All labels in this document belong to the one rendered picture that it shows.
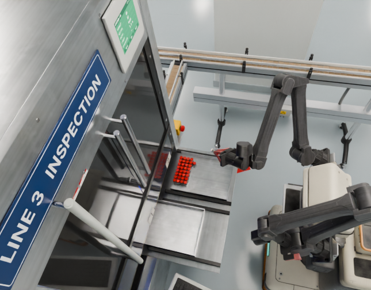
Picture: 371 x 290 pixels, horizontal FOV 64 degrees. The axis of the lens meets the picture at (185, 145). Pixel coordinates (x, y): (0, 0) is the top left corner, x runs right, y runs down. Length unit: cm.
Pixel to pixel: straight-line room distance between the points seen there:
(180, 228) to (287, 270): 92
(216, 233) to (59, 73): 126
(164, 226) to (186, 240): 15
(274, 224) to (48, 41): 96
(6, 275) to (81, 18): 62
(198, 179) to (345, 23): 315
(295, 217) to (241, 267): 146
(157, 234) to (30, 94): 122
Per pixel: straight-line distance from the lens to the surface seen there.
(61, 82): 76
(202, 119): 315
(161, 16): 445
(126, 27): 102
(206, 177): 184
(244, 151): 137
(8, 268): 76
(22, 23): 93
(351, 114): 272
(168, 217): 178
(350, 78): 238
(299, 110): 144
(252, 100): 261
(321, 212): 115
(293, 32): 287
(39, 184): 75
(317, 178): 139
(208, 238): 173
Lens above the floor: 256
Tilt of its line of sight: 59 degrees down
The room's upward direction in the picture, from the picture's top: 11 degrees counter-clockwise
